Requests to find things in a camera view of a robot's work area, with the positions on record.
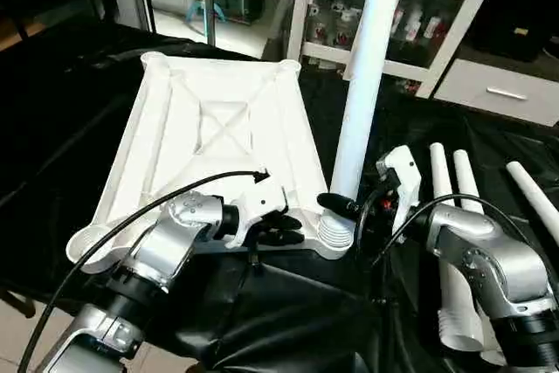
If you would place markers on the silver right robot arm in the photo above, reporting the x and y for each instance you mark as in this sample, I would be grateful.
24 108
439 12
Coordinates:
489 259

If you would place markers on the light blue stand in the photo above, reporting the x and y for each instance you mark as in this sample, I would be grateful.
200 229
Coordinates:
205 13

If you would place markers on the white glass door cabinet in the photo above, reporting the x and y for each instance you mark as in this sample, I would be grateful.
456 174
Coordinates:
419 24

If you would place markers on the black mat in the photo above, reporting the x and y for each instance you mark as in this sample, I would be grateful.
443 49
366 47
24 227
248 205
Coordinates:
52 128

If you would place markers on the white plastic table leg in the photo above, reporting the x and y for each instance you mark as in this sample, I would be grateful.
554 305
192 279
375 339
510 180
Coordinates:
367 67
465 181
441 181
533 198

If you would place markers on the white drawer unit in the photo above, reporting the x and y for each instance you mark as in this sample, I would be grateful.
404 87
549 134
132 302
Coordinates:
507 89

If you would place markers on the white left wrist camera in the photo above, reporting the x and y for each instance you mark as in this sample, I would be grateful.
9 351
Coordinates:
262 198

